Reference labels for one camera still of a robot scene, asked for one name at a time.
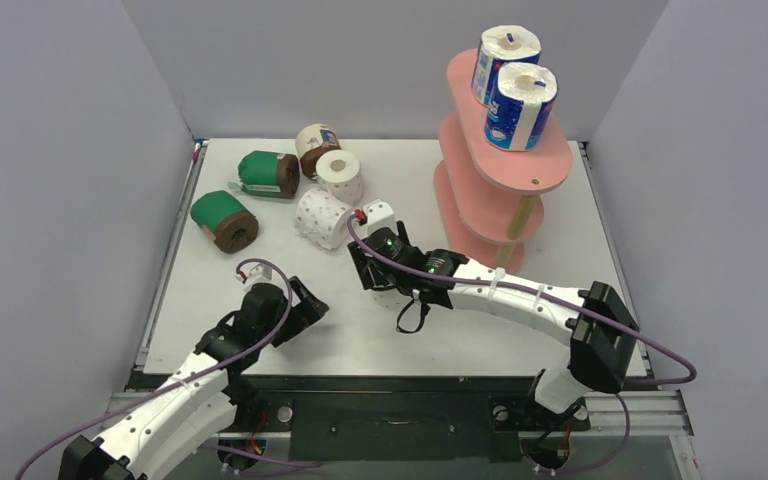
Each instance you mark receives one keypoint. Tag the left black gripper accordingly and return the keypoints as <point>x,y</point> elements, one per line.
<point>302,315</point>

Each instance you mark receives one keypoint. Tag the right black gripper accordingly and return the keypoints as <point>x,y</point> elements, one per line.
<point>364,266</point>

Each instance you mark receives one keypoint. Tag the floral white paper roll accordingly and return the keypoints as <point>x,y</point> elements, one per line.
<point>322,218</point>

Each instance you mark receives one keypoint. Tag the pink three-tier shelf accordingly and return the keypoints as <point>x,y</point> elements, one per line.
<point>490,199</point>

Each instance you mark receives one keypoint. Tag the blue paper roll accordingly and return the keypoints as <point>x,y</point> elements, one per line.
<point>498,46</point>

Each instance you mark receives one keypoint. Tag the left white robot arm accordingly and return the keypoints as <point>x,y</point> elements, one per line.
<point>203,396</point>

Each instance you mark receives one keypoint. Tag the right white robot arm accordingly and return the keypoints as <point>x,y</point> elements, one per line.
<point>593,324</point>

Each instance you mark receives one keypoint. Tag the near green brown roll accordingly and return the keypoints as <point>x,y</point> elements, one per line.
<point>225,221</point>

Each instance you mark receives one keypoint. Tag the green brown roll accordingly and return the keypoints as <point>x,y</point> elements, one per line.
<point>225,221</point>
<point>268,174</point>

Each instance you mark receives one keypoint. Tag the upright floral paper roll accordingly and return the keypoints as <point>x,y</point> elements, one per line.
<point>339,173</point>

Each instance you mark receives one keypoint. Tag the far green brown roll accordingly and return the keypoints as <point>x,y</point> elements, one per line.
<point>268,174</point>

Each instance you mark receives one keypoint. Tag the beige brown paper roll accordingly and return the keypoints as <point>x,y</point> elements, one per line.
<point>311,143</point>

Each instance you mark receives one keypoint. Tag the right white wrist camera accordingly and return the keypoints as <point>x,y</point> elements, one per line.
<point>379,214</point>

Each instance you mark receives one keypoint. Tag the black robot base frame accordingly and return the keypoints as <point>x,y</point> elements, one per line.
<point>319,419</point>

